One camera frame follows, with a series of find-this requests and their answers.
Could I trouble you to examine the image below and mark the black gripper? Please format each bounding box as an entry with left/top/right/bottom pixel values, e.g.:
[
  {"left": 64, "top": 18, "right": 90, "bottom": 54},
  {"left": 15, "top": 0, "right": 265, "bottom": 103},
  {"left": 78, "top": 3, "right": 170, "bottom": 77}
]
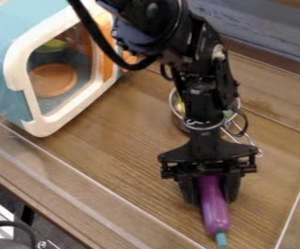
[{"left": 158, "top": 130, "right": 258, "bottom": 204}]

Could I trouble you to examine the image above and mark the orange microwave turntable plate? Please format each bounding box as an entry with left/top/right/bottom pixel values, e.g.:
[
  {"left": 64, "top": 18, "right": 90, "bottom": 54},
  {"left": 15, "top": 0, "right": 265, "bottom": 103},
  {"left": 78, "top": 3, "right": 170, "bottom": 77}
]
[{"left": 28, "top": 63, "right": 76, "bottom": 97}]

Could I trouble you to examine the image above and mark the yellow toy banana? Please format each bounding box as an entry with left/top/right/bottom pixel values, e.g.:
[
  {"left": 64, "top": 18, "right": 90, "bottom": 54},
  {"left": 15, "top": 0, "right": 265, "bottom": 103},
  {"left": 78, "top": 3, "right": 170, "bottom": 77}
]
[{"left": 175, "top": 93, "right": 233, "bottom": 119}]

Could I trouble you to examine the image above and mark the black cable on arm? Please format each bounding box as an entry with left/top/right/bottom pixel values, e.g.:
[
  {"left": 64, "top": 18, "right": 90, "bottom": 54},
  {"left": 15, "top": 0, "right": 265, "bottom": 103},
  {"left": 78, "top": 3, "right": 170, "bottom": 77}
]
[{"left": 66, "top": 0, "right": 163, "bottom": 72}]

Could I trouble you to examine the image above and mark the blue toy microwave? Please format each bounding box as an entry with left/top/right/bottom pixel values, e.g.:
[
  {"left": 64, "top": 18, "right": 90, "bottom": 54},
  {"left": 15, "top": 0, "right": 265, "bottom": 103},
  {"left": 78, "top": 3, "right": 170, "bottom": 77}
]
[{"left": 0, "top": 0, "right": 124, "bottom": 137}]

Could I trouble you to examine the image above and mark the purple toy eggplant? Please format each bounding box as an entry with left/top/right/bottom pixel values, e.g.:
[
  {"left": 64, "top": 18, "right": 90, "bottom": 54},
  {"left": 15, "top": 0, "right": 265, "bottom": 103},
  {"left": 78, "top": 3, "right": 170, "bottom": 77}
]
[{"left": 198, "top": 176, "right": 230, "bottom": 249}]

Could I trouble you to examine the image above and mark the silver pot with wire handle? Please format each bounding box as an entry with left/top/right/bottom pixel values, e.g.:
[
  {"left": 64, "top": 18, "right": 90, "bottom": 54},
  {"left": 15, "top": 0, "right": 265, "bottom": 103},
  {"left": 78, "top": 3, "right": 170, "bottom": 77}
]
[{"left": 168, "top": 89, "right": 262, "bottom": 159}]

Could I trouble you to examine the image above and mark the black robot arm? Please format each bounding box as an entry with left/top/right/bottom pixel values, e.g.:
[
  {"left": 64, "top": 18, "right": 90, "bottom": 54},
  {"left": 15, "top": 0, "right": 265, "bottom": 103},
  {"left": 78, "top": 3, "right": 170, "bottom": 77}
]
[{"left": 96, "top": 0, "right": 258, "bottom": 203}]

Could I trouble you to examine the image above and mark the black cable bottom left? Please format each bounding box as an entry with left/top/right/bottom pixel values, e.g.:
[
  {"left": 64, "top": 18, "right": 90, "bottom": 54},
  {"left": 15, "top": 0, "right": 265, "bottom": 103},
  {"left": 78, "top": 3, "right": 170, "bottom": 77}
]
[{"left": 0, "top": 220, "right": 37, "bottom": 249}]

